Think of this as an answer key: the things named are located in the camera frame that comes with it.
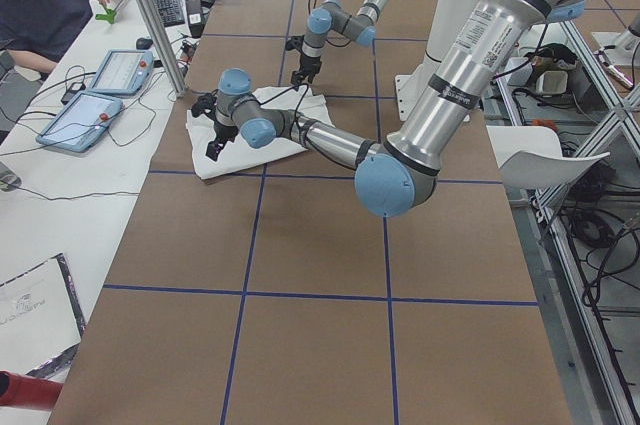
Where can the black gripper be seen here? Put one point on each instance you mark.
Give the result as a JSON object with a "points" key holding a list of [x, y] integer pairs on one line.
{"points": [[307, 64], [222, 130]]}

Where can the white long-sleeve printed shirt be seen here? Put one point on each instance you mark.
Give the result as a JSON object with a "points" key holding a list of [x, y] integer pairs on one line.
{"points": [[239, 155]]}

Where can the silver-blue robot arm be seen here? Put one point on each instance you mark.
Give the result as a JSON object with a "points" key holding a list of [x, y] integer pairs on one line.
{"points": [[358, 27], [399, 173]]}

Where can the upper blue teach pendant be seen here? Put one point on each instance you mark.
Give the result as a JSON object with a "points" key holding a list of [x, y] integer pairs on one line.
{"points": [[123, 72]]}

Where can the blue teach pendant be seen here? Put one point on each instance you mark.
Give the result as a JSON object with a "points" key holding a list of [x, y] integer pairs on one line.
{"points": [[123, 72], [81, 122]]}

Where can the black computer mouse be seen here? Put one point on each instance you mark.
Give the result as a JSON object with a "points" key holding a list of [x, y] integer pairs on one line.
{"points": [[143, 43]]}

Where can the lower blue teach pendant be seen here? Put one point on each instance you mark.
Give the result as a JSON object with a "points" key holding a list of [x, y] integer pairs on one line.
{"points": [[81, 122]]}

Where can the black computer keyboard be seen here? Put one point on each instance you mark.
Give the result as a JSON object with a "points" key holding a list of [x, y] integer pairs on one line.
{"points": [[170, 12]]}

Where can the green plastic clamp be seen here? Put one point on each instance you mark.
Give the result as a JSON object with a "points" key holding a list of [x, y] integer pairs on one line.
{"points": [[108, 15]]}

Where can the white central mounting column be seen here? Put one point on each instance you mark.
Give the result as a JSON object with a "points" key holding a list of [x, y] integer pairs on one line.
{"points": [[449, 17]]}

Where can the seated person in dark shirt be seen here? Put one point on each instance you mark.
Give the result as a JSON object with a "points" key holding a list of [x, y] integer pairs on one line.
{"points": [[38, 33]]}

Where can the white plastic chair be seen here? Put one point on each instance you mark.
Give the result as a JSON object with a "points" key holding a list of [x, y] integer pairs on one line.
{"points": [[531, 158]]}

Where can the red cylindrical object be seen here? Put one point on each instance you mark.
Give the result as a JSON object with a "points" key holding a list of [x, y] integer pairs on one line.
{"points": [[26, 392]]}

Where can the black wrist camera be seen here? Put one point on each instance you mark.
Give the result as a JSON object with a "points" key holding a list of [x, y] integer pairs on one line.
{"points": [[295, 43], [205, 105]]}

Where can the aluminium frame post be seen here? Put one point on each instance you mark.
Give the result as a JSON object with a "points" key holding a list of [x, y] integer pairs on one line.
{"points": [[156, 29]]}

